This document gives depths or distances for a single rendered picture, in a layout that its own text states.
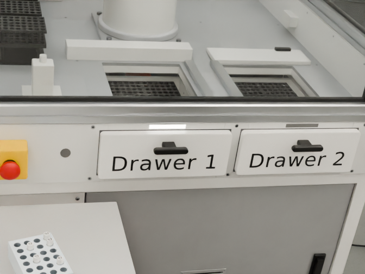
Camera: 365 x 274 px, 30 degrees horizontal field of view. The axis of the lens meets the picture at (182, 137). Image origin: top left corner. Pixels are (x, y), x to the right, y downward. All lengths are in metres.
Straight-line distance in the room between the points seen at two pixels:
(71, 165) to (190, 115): 0.28
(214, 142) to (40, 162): 0.38
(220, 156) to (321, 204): 0.35
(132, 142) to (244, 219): 0.39
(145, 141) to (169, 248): 0.34
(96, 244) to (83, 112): 0.27
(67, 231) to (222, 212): 0.41
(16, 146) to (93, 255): 0.27
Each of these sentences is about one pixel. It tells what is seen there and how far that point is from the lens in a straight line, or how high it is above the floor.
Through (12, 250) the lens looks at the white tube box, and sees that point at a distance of 1.32.
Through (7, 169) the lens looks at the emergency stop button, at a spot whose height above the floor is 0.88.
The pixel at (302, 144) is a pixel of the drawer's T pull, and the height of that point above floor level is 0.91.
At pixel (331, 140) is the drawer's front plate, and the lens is 1.60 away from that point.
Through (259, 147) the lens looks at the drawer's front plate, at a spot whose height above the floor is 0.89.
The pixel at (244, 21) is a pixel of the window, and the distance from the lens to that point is 1.42.
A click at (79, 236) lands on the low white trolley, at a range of 1.41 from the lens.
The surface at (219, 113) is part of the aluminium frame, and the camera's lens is 1.48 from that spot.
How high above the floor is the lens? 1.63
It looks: 29 degrees down
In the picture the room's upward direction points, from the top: 8 degrees clockwise
